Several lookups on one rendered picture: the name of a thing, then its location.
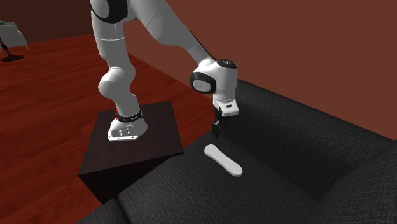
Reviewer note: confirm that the dark robot stand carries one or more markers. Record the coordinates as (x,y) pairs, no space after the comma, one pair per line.
(139,149)

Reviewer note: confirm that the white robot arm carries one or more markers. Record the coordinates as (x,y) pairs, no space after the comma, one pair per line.
(114,52)

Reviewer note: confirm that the floor lamp with pale shade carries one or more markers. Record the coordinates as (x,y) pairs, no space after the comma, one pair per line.
(11,35)

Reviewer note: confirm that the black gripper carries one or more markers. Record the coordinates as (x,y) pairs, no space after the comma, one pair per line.
(218,123)

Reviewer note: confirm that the dark grey fabric sofa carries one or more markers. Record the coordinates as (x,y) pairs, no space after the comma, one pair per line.
(263,173)

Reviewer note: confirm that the white remote control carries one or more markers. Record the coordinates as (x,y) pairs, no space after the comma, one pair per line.
(223,160)

